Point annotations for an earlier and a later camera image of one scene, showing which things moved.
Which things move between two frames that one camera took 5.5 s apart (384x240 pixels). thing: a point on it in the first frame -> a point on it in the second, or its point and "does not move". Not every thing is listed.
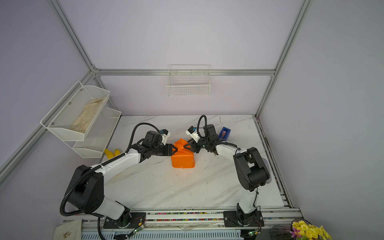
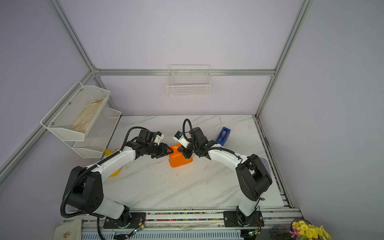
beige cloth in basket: x=82 y=123 does not move
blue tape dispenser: x=224 y=133 does not move
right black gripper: x=194 y=146 -> x=182 y=149
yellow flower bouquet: x=301 y=230 does not move
